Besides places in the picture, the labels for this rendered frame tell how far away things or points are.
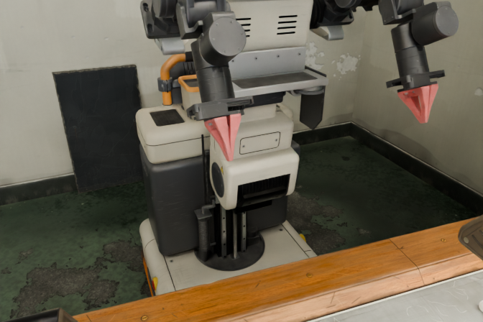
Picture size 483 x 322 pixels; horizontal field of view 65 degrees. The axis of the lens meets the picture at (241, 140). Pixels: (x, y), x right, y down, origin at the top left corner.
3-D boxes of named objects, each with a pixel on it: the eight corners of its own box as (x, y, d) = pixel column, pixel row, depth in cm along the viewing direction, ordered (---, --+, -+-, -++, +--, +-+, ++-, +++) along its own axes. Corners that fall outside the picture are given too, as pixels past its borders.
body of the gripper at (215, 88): (255, 106, 62) (247, 62, 62) (196, 115, 58) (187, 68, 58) (241, 111, 68) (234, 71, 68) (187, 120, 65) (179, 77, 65)
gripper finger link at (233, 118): (250, 157, 61) (239, 100, 61) (208, 166, 58) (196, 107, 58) (236, 159, 67) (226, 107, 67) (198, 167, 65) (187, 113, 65)
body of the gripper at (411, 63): (447, 77, 77) (440, 42, 77) (410, 84, 74) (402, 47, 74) (422, 85, 83) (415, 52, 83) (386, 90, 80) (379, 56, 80)
